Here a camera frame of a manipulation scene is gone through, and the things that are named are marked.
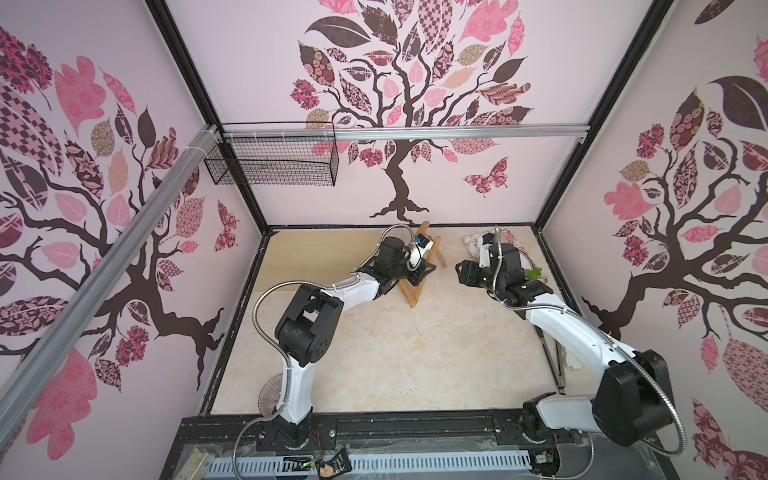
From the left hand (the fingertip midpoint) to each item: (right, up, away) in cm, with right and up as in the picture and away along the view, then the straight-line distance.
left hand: (432, 267), depth 92 cm
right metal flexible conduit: (+54, -20, -3) cm, 57 cm away
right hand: (+9, +1, -7) cm, 11 cm away
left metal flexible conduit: (-46, -40, -17) cm, 63 cm away
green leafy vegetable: (+37, -3, +10) cm, 38 cm away
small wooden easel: (-7, -7, +3) cm, 10 cm away
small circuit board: (-26, -45, -24) cm, 57 cm away
